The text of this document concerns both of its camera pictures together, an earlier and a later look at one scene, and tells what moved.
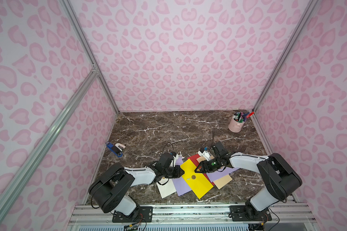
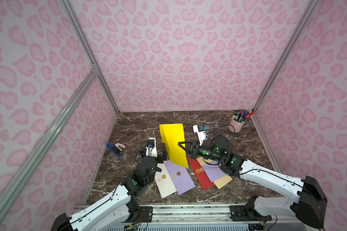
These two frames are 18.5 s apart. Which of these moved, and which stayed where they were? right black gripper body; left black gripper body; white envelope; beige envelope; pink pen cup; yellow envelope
Moved: left black gripper body; yellow envelope; right black gripper body
Stayed: beige envelope; pink pen cup; white envelope
